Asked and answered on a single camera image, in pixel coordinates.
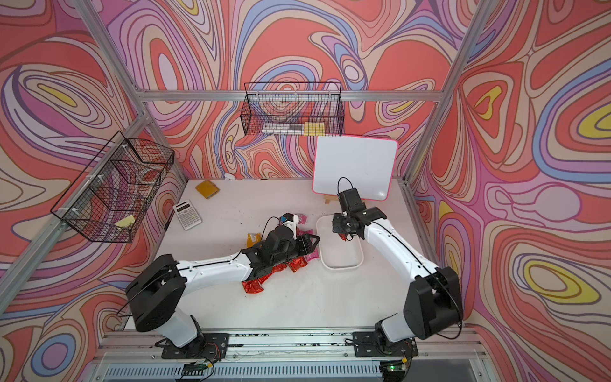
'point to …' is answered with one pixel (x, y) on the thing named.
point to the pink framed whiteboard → (369, 162)
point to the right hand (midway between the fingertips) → (341, 230)
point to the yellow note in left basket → (126, 221)
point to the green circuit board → (196, 368)
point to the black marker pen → (169, 220)
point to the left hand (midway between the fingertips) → (320, 241)
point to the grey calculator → (187, 214)
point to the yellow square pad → (208, 189)
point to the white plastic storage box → (336, 253)
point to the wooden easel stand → (328, 198)
